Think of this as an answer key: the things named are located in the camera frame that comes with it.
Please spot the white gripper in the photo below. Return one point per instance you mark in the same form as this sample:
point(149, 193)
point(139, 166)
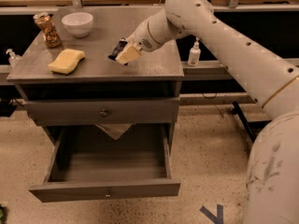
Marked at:
point(140, 38)

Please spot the dark rxbar blueberry bar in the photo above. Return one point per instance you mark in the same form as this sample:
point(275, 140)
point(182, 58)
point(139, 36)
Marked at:
point(118, 49)

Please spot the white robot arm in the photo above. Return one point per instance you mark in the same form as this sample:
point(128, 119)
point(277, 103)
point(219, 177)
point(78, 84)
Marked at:
point(272, 195)

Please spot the closed grey top drawer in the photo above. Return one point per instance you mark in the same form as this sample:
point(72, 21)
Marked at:
point(103, 111)

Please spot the grey wooden drawer cabinet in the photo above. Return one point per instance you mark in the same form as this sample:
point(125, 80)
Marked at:
point(156, 74)

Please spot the beige cloth under drawer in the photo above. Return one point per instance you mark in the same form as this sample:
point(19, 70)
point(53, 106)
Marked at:
point(115, 131)

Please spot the open grey middle drawer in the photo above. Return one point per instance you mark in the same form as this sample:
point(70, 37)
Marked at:
point(87, 164)

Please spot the white ceramic bowl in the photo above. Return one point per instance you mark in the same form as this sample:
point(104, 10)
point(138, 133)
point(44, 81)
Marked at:
point(78, 24)

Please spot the yellow sponge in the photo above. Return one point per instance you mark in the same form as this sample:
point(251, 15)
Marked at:
point(67, 61)

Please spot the white pump lotion bottle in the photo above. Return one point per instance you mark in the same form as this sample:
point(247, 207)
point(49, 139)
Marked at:
point(194, 54)

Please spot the black rolling stand leg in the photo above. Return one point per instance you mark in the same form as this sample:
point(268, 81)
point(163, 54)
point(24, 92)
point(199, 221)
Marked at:
point(251, 127)

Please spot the blue tape floor marker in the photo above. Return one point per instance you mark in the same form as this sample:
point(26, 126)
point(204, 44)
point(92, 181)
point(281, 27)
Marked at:
point(215, 218)

